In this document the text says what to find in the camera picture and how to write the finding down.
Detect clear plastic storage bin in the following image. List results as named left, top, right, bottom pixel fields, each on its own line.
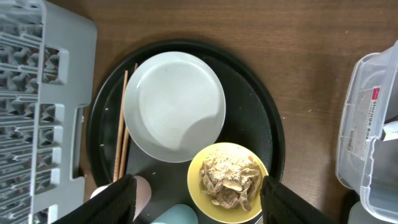
left=336, top=45, right=397, bottom=223

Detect round black tray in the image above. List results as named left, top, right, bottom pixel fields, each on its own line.
left=86, top=39, right=285, bottom=223

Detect yellow bowl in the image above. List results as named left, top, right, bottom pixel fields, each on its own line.
left=187, top=142, right=269, bottom=223

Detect right wooden chopstick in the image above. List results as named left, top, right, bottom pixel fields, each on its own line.
left=118, top=63, right=139, bottom=179

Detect wooden chopstick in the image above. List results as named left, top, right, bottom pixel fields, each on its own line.
left=113, top=70, right=128, bottom=182
left=118, top=63, right=139, bottom=179

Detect grey plate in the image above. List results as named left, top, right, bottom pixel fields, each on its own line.
left=123, top=51, right=226, bottom=163

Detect left wooden chopstick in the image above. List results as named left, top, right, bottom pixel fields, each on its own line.
left=113, top=70, right=128, bottom=182

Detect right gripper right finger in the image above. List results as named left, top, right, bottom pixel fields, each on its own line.
left=260, top=175, right=336, bottom=224

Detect pink cup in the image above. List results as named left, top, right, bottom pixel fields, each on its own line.
left=89, top=174, right=152, bottom=223

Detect blue cup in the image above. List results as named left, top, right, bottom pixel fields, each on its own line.
left=151, top=204, right=198, bottom=224

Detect peanut shells and rice scraps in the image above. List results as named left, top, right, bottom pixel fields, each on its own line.
left=200, top=149, right=262, bottom=212

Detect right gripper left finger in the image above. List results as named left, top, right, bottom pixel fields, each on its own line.
left=55, top=174, right=137, bottom=224

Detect grey dishwasher rack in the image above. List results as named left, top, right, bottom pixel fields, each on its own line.
left=1, top=1, right=97, bottom=223

